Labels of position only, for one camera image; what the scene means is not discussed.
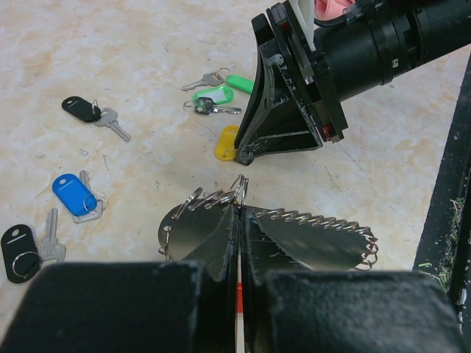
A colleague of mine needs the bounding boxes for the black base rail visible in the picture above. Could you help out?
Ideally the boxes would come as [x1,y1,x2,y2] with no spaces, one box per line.
[413,65,470,341]

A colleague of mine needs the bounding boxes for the pink cloth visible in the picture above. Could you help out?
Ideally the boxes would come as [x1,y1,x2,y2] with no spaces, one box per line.
[314,0,356,21]

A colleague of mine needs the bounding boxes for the black tag key left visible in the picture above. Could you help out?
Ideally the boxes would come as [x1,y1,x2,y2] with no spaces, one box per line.
[1,208,66,284]

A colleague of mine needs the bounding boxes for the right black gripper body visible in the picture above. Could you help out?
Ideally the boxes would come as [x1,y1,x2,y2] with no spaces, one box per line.
[252,1,348,143]

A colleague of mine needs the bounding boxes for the blue tag key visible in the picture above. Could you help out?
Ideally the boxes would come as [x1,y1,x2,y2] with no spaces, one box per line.
[52,170,107,224]

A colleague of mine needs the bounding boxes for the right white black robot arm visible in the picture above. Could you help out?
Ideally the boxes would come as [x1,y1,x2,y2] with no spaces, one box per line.
[234,1,470,165]

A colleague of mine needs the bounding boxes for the black tag key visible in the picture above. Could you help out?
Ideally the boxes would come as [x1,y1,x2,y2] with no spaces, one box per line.
[1,208,66,284]
[61,96,131,142]

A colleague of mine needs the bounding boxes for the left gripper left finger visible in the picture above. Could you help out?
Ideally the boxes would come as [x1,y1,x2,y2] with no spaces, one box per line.
[176,205,239,352]

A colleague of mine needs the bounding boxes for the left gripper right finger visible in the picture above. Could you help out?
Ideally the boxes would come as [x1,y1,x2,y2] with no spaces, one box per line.
[241,208,313,352]

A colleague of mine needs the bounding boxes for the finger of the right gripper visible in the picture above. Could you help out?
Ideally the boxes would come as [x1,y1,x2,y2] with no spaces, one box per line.
[235,42,322,148]
[234,131,322,165]

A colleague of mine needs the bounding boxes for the green tag key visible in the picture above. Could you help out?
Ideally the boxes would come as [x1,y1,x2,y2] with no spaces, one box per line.
[181,68,255,93]
[183,86,242,116]

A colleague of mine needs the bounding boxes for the black tag key upper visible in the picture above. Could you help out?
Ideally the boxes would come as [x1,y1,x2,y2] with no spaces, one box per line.
[61,96,131,142]

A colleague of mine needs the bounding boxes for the metal key organizer red strap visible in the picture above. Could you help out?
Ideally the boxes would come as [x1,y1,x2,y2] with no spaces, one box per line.
[157,174,379,353]

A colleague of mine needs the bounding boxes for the yellow tag key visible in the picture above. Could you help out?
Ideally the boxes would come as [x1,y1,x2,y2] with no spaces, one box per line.
[214,125,238,161]

